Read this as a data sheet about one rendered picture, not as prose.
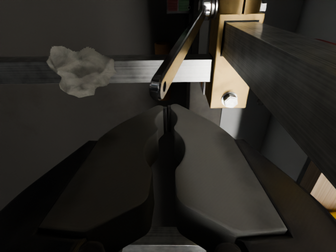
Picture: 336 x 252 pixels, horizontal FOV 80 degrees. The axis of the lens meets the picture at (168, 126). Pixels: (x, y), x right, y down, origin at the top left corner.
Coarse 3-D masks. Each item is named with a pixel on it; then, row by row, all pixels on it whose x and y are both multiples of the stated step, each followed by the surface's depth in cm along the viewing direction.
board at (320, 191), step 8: (312, 168) 32; (304, 176) 34; (312, 176) 32; (320, 176) 31; (304, 184) 34; (312, 184) 32; (320, 184) 31; (328, 184) 31; (312, 192) 33; (320, 192) 32; (328, 192) 32; (320, 200) 34; (328, 200) 34; (328, 208) 35
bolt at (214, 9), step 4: (200, 0) 23; (212, 0) 23; (216, 0) 22; (200, 4) 23; (212, 4) 23; (216, 4) 22; (212, 8) 23; (216, 8) 23; (212, 12) 23; (216, 12) 23; (212, 16) 24
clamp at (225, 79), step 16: (224, 0) 22; (240, 0) 21; (256, 0) 21; (224, 16) 22; (240, 16) 22; (256, 16) 22; (224, 64) 25; (224, 80) 26; (240, 80) 26; (208, 96) 29; (240, 96) 27
